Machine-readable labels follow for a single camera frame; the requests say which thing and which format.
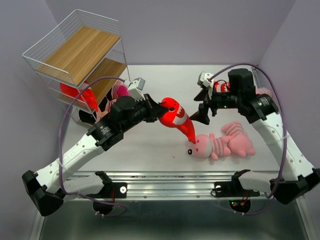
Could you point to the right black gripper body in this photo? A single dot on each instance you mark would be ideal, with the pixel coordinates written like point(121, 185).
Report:
point(224, 100)

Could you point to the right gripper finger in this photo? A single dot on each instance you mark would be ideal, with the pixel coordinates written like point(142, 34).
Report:
point(202, 96)
point(201, 115)

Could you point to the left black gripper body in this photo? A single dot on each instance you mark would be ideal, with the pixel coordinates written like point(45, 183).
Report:
point(142, 112)

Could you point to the red whale plush back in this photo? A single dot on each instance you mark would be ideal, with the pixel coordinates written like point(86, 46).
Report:
point(177, 117)

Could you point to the boy doll pink hat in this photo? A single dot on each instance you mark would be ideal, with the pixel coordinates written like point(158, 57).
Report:
point(106, 109)
point(119, 90)

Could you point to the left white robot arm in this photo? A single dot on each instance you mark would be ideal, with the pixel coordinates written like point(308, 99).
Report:
point(50, 186)

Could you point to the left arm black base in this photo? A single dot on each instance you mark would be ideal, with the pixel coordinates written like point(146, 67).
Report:
point(105, 204)

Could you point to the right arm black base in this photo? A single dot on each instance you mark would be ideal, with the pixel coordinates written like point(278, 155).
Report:
point(240, 198)

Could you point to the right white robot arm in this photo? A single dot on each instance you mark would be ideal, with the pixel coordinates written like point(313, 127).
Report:
point(296, 175)

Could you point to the pink plush far right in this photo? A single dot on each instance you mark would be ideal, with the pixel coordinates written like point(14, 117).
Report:
point(264, 91)

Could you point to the pink frog plush striped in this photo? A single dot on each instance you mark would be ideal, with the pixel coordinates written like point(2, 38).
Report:
point(207, 146)

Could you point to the pink plush lying right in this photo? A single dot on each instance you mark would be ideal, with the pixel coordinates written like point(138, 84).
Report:
point(240, 144)

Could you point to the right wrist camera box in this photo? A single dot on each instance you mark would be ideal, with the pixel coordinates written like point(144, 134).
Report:
point(205, 80)

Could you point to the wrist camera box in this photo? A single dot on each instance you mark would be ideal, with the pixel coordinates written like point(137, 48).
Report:
point(135, 89)
point(205, 80)

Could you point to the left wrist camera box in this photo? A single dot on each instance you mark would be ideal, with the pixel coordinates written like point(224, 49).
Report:
point(135, 89)

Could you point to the white wire wooden shelf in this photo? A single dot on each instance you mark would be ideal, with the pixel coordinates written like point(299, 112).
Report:
point(80, 49)

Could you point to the aluminium rail frame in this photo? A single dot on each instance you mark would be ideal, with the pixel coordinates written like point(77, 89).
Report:
point(187, 186)

